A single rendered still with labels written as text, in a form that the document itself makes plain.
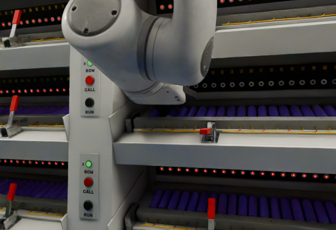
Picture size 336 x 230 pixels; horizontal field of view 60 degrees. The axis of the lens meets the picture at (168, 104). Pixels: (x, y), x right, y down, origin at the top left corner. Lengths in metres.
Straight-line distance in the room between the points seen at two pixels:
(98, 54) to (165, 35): 0.07
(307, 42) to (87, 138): 0.42
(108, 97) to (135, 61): 0.24
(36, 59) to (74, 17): 0.35
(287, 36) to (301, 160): 0.20
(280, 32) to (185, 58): 0.25
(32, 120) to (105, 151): 0.24
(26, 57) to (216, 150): 0.44
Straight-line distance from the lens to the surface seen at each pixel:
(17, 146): 0.69
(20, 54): 0.70
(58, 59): 0.64
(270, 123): 0.54
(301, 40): 0.53
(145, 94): 0.42
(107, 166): 0.57
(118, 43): 0.31
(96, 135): 0.57
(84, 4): 0.33
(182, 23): 0.30
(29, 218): 0.75
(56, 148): 0.63
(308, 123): 0.55
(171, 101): 0.50
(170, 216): 0.61
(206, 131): 0.45
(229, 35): 0.52
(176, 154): 0.52
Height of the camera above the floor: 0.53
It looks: 3 degrees up
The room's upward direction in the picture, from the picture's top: straight up
